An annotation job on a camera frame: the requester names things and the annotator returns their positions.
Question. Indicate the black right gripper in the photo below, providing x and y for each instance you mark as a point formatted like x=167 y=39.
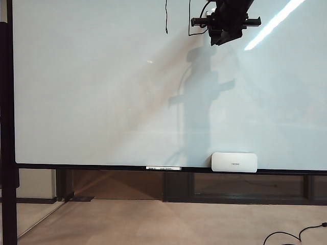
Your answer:
x=227 y=21

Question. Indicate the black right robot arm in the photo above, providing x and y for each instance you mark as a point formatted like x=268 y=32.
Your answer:
x=235 y=5

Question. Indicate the white whiteboard eraser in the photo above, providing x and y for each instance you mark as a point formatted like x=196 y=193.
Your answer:
x=233 y=162

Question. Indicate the white glass whiteboard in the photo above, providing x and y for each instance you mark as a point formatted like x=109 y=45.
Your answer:
x=102 y=89

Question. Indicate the white barcode label sticker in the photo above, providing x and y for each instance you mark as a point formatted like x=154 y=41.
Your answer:
x=162 y=168

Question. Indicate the dark wooden low cabinet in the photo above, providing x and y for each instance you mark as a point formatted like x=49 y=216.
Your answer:
x=178 y=186

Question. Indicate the black whiteboard bottom rail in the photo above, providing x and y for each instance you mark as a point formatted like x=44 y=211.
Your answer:
x=102 y=167

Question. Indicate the dark door frame post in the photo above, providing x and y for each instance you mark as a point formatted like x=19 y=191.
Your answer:
x=64 y=183

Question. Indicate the black vertical stand post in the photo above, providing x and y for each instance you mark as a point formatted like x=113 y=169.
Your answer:
x=8 y=127

